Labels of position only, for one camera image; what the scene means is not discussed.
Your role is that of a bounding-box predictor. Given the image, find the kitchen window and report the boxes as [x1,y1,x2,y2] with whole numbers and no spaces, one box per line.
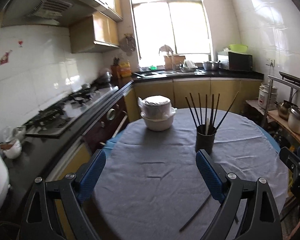
[130,0,211,67]

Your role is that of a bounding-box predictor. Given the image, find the black kitchen countertop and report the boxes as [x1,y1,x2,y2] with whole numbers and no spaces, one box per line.
[0,69,264,222]

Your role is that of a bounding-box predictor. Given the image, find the white rice cooker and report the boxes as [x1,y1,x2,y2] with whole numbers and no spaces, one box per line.
[258,83,277,110]

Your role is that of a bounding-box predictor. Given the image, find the yellow lower cabinets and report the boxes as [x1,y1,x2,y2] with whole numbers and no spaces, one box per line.
[46,77,263,240]

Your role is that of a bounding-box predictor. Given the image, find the green plastic basin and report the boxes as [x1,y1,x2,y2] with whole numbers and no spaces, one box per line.
[229,44,248,53]

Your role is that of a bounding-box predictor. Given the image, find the gas stove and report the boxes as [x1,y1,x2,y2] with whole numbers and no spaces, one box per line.
[25,84,119,138]

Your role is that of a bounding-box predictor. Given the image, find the black chopstick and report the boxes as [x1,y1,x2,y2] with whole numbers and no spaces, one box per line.
[179,194,211,232]

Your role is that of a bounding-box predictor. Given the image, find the small steel pot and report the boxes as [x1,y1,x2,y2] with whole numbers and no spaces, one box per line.
[275,100,296,120]

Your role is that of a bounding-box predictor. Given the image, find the grey table cloth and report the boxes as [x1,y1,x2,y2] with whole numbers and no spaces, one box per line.
[93,108,288,239]

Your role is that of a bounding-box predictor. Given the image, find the range hood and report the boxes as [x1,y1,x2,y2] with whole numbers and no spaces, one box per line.
[1,0,108,28]

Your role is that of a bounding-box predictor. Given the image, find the metal storage rack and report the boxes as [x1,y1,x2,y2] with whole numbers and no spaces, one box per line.
[262,71,300,151]

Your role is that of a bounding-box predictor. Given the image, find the yellow bottle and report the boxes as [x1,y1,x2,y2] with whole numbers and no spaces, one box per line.
[119,61,132,78]

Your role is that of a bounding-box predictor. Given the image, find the steel pan on counter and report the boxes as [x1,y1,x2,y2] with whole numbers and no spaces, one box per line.
[203,61,220,71]

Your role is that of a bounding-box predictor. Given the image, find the dark red built-in oven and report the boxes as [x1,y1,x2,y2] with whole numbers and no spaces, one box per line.
[83,96,129,153]

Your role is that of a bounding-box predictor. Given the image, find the white stacked bowls in plastic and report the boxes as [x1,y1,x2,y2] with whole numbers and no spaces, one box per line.
[138,95,177,132]

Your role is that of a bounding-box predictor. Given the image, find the white condiment bowl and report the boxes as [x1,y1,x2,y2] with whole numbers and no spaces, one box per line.
[1,139,22,159]

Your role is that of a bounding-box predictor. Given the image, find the white plastic spoon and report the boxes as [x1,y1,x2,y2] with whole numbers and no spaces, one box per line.
[205,118,210,135]

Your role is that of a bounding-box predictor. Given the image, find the large steel pot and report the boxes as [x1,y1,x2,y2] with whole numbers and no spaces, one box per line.
[288,106,300,135]

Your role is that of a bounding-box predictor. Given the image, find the black microwave oven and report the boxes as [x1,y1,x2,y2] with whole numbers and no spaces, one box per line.
[217,51,253,71]

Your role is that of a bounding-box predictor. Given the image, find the black utensil holder cup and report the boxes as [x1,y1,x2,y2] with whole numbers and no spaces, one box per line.
[195,125,216,154]

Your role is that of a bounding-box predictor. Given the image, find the wooden knife block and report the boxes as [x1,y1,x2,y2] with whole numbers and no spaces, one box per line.
[111,57,121,79]

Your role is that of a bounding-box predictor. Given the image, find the sink faucet with cloth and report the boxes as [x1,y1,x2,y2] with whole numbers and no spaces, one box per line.
[159,44,173,70]

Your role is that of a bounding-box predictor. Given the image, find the yellow upper cabinet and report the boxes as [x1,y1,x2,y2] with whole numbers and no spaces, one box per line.
[69,0,122,53]

